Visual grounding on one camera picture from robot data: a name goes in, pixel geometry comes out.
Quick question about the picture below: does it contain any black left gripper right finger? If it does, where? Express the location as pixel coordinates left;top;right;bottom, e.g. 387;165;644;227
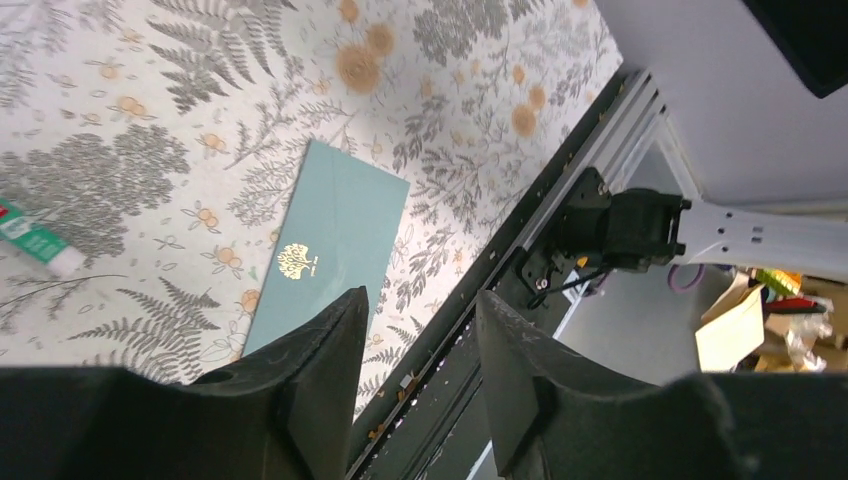
475;290;847;479

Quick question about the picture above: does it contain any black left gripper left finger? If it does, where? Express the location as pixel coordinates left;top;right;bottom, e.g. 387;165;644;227
1;287;369;479

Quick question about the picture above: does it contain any small glue stick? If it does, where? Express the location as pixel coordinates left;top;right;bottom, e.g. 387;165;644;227
1;199;86;277

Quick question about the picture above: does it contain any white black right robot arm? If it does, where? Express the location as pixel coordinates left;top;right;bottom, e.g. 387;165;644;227
518;1;847;282

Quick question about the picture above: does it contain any cardboard box outside cell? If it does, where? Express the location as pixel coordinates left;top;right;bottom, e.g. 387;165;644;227
694;282;765;372

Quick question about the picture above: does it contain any floral table mat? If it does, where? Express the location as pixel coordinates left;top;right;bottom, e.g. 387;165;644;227
1;1;623;410

